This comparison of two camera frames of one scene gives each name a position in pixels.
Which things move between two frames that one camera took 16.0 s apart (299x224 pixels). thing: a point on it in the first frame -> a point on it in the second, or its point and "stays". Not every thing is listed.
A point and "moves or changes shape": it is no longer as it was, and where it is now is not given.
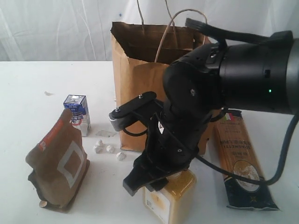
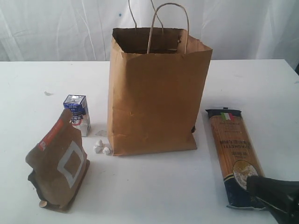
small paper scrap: (48, 94) stays
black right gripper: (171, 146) -> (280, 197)
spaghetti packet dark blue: (237, 155) stays
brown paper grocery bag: (142, 53) moves or changes shape
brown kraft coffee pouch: (58, 164) stays
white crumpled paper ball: (100, 143) stays
